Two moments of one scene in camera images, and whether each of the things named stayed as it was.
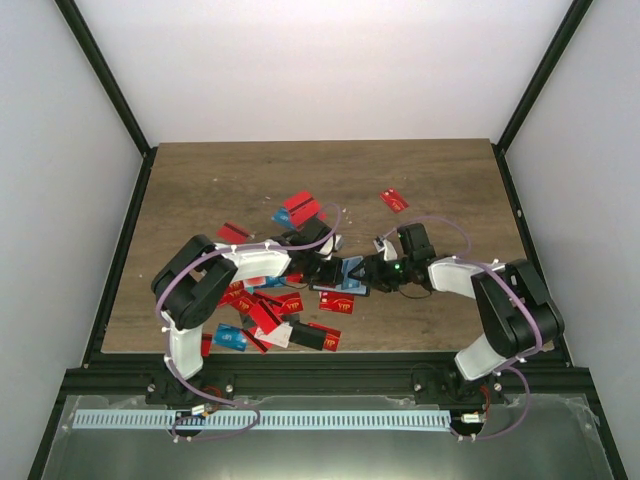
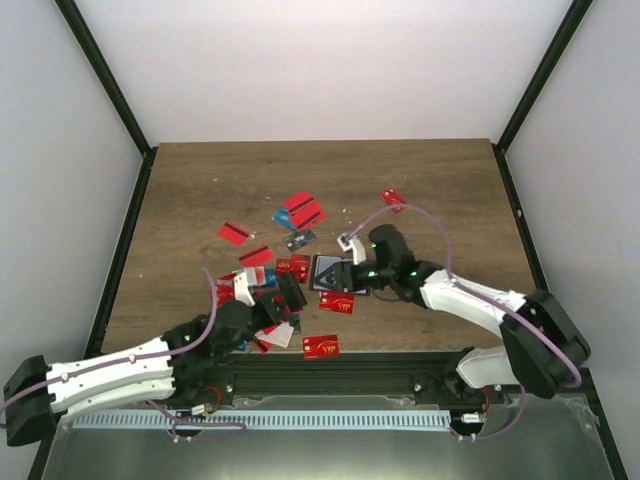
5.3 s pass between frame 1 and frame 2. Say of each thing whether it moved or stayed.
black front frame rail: stayed
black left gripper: moved
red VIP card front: moved
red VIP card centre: stayed
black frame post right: stayed
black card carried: moved
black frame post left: stayed
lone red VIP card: stayed
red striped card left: stayed
